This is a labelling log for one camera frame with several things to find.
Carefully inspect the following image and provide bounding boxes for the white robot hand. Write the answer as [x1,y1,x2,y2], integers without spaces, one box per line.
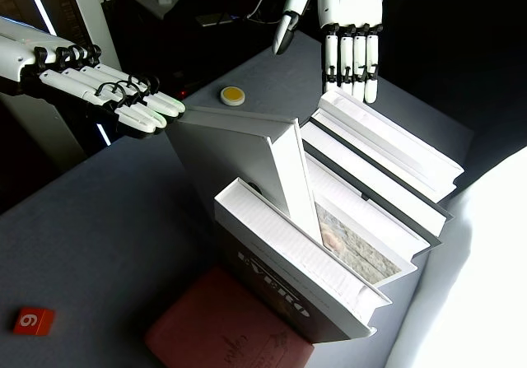
[0,16,186,141]
[271,0,385,105]

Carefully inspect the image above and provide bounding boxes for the grey book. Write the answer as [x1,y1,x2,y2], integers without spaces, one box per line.
[164,105,324,248]

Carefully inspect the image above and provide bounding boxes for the white FASHIONINDIA book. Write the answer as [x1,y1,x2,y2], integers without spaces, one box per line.
[319,86,465,189]

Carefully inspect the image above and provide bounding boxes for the white 1000 book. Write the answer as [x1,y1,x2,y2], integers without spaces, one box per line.
[310,104,459,204]

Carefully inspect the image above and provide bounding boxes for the black The Most Excellent book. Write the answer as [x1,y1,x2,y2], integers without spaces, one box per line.
[302,114,456,248]

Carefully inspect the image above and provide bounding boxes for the white HERO book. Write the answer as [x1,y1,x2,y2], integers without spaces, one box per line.
[212,177,392,344]

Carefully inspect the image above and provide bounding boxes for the red hardcover book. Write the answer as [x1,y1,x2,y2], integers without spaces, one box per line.
[143,263,316,368]

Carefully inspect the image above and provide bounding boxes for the white light strip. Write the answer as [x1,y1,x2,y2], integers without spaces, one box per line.
[20,0,58,36]

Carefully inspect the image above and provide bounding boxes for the grey flat device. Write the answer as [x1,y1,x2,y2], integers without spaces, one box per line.
[195,12,234,29]

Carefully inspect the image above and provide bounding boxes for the white disc with yellow centre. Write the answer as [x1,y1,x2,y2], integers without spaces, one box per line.
[219,85,247,107]

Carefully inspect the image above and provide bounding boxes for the grey table cloth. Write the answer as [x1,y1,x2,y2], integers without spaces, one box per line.
[0,30,527,368]

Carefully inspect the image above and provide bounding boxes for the red block with number 9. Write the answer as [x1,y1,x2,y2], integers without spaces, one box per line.
[12,306,56,337]

